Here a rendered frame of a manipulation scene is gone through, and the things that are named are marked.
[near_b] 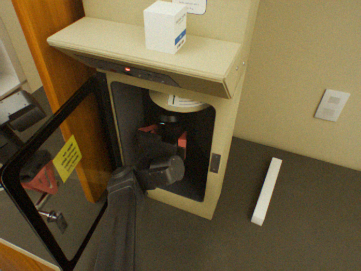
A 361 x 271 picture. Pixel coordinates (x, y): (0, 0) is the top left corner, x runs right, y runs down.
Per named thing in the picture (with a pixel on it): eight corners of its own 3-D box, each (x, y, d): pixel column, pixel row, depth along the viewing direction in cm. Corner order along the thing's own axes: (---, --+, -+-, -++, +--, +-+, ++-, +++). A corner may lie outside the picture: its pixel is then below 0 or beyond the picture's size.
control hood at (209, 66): (93, 61, 63) (84, 15, 56) (235, 93, 53) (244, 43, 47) (59, 87, 55) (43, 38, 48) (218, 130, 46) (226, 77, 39)
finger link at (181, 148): (170, 119, 78) (156, 139, 71) (194, 125, 76) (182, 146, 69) (170, 137, 82) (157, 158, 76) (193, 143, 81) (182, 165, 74)
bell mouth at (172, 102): (166, 68, 79) (165, 49, 75) (226, 80, 74) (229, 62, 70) (136, 101, 67) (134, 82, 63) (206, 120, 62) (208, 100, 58)
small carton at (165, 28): (158, 36, 48) (157, 0, 44) (185, 41, 47) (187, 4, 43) (145, 49, 45) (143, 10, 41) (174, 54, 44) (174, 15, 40)
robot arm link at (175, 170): (107, 176, 60) (123, 209, 62) (148, 170, 53) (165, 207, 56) (137, 150, 69) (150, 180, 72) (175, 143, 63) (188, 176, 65)
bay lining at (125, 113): (158, 128, 105) (154, 37, 81) (225, 148, 98) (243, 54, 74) (126, 175, 89) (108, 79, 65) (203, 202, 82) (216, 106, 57)
